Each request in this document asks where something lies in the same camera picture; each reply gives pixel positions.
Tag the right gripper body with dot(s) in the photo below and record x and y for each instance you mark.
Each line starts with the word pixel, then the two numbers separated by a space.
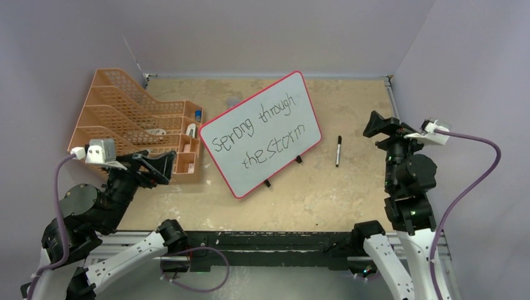
pixel 396 141

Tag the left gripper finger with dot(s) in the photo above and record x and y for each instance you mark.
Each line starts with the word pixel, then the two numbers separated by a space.
pixel 159 168
pixel 130 158

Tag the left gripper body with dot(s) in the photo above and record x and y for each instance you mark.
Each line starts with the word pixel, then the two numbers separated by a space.
pixel 145 177

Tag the red-framed whiteboard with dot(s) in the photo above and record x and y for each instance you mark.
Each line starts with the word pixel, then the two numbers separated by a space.
pixel 261 135

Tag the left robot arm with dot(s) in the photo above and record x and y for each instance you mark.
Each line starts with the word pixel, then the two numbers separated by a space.
pixel 87 213

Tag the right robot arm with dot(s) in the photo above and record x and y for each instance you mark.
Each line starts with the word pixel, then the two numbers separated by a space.
pixel 409 175

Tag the white stapler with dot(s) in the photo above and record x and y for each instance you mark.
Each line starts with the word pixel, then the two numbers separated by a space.
pixel 191 130

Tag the orange plastic file organizer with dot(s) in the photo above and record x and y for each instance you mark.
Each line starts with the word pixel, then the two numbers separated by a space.
pixel 118 107

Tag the blue capped glue stick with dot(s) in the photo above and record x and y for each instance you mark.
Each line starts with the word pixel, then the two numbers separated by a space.
pixel 198 116

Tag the clear jar of clips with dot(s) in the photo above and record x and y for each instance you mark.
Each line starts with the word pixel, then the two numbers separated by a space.
pixel 233 101

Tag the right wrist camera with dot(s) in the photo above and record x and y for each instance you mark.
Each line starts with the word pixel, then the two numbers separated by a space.
pixel 428 135

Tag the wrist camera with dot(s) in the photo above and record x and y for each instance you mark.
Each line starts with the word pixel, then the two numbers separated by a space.
pixel 428 135
pixel 99 152

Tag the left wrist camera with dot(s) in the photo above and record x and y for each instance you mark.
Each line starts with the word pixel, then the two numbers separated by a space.
pixel 99 152

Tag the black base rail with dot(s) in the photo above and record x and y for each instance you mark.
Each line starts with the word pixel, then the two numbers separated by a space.
pixel 331 250

